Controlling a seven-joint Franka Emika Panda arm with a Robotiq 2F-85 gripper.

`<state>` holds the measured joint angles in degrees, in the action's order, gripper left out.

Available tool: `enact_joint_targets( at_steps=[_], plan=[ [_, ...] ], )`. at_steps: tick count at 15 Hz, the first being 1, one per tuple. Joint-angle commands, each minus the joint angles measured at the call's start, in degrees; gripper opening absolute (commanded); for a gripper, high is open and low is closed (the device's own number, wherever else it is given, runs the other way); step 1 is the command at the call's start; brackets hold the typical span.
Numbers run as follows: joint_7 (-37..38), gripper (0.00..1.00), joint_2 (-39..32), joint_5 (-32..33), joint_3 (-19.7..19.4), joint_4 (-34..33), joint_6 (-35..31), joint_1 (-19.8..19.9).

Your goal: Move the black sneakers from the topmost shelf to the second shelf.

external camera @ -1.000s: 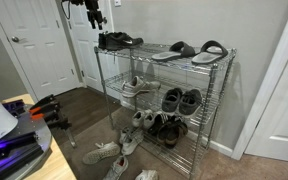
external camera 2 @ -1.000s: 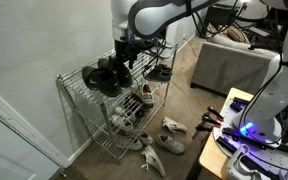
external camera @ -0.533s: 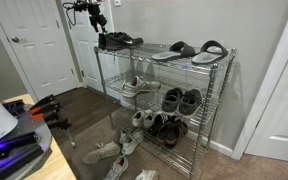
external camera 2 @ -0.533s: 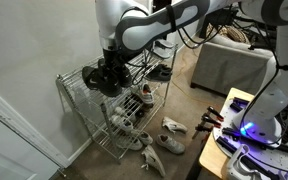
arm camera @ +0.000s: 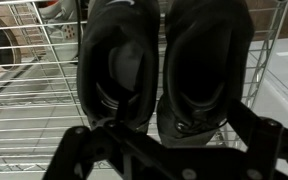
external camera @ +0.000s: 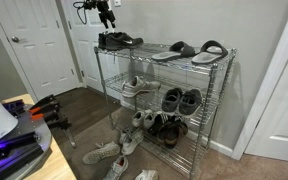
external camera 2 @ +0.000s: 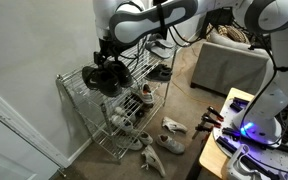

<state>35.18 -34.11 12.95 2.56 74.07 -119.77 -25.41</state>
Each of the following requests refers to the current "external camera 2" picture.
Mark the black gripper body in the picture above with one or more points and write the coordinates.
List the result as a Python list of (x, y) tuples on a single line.
[(109, 46)]

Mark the black Nike sneaker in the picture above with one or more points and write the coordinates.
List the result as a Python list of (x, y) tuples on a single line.
[(100, 81), (122, 75)]

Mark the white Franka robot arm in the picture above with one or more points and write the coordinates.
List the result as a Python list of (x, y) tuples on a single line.
[(144, 20)]

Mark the black shoe with white stripes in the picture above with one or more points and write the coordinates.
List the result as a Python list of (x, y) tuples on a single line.
[(132, 101)]

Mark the tan grey sneaker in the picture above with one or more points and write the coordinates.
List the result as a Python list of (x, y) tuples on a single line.
[(145, 95)]

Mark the dark grey slip-on shoe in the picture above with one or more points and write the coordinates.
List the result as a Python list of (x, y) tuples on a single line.
[(164, 68), (160, 76)]

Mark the small white sneaker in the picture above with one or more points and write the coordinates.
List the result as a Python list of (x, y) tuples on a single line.
[(122, 124), (125, 113)]

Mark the brown black shoe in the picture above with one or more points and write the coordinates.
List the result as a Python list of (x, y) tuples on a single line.
[(145, 107)]

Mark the white Nike sneaker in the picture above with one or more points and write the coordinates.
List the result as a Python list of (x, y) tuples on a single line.
[(154, 160), (174, 125)]

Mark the white baseboard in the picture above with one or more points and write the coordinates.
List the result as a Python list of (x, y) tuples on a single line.
[(80, 151)]

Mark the grey sneaker orange insole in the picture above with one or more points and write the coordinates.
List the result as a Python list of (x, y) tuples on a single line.
[(170, 144)]

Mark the black orange bar clamp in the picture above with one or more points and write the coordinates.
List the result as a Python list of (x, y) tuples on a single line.
[(204, 128), (210, 120), (215, 113)]

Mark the grey sofa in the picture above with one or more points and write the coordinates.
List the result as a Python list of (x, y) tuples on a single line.
[(227, 70)]

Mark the patterned brown cushion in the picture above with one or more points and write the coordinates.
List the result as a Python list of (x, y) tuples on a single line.
[(232, 33)]

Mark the small door stop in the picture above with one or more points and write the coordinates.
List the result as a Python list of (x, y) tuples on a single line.
[(62, 173)]

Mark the round grey mounting plate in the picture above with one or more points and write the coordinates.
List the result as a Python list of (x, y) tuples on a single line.
[(229, 118)]

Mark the white plastic device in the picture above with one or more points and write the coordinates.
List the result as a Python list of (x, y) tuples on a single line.
[(235, 166)]

